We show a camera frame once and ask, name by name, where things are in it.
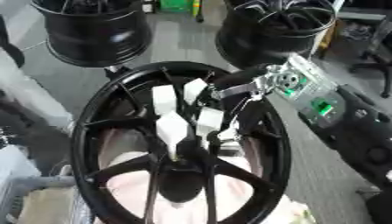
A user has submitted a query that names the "black office chair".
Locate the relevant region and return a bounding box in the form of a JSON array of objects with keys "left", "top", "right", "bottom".
[{"left": 347, "top": 17, "right": 392, "bottom": 99}]

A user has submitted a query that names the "green box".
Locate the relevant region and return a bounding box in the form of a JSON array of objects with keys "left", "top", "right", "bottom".
[{"left": 157, "top": 0, "right": 196, "bottom": 13}]

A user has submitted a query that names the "pale pink cloth bundle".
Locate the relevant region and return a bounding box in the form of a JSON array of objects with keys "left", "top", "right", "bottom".
[{"left": 93, "top": 150, "right": 319, "bottom": 224}]

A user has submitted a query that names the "black wheel rim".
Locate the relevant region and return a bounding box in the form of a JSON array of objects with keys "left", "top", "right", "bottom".
[
  {"left": 214, "top": 0, "right": 339, "bottom": 71},
  {"left": 29, "top": 0, "right": 155, "bottom": 69}
]

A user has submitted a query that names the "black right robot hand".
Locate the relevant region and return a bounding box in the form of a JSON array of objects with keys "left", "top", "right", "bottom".
[{"left": 211, "top": 64, "right": 273, "bottom": 144}]

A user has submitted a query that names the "grey plastic basket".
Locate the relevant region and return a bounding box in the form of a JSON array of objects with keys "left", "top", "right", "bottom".
[{"left": 0, "top": 174, "right": 95, "bottom": 224}]

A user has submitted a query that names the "white pin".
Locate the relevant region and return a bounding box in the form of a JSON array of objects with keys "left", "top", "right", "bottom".
[
  {"left": 180, "top": 77, "right": 210, "bottom": 106},
  {"left": 194, "top": 107, "right": 226, "bottom": 140},
  {"left": 154, "top": 110, "right": 192, "bottom": 162},
  {"left": 150, "top": 84, "right": 179, "bottom": 116}
]

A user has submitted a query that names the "black spoked wheel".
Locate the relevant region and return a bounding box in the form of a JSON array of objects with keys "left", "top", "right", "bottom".
[{"left": 68, "top": 60, "right": 294, "bottom": 224}]

